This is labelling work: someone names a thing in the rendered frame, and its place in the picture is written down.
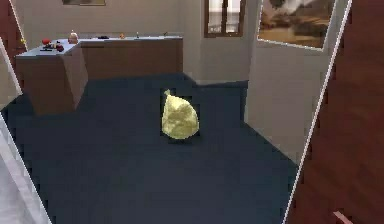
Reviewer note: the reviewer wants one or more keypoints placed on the brown kitchen counter cabinet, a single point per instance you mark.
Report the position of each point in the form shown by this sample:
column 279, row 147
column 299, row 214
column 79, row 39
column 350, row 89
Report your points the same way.
column 100, row 63

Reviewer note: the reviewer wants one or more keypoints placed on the framed landscape painting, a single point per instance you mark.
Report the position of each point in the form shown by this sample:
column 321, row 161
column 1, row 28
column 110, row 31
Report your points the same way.
column 293, row 21

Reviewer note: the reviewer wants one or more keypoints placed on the pale pink jar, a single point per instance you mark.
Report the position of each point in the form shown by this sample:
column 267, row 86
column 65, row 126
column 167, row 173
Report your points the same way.
column 73, row 37

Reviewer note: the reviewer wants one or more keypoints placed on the small orange object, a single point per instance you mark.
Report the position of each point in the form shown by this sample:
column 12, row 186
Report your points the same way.
column 122, row 35

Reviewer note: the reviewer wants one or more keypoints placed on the black flat pan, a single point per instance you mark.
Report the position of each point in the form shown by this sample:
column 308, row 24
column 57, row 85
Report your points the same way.
column 103, row 37

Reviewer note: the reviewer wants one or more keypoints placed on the framed wall picture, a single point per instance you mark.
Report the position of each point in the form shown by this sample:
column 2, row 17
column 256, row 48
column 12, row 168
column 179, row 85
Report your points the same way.
column 83, row 2

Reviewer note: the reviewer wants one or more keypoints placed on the red apple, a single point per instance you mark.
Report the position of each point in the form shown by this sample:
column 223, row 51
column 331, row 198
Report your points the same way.
column 46, row 41

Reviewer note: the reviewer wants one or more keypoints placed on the brown wooden room door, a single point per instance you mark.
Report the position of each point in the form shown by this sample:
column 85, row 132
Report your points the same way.
column 343, row 133

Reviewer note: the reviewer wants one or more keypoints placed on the dark red round fruit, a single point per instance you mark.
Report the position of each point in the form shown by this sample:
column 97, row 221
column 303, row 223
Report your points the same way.
column 59, row 47

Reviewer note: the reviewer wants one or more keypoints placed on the brown framed window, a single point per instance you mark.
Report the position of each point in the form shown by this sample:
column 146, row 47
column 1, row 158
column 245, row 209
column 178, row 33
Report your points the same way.
column 224, row 17

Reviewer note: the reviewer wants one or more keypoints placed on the yellow tied garbage bag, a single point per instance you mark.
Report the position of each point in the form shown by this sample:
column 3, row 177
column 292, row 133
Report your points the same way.
column 179, row 118

